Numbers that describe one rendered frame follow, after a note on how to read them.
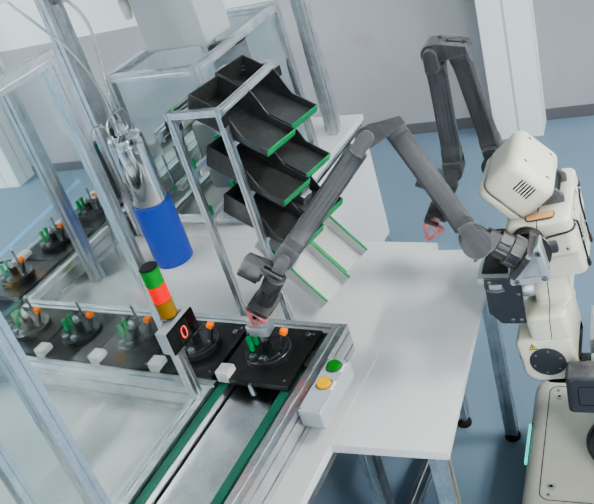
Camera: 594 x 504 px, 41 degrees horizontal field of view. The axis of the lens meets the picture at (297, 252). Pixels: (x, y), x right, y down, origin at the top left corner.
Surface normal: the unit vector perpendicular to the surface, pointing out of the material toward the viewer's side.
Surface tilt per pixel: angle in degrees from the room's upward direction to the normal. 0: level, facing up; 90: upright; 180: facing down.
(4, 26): 90
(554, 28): 90
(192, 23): 90
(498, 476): 0
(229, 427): 0
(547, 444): 0
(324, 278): 45
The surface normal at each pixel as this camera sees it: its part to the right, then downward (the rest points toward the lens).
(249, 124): 0.09, -0.69
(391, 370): -0.26, -0.82
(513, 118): -0.32, 0.57
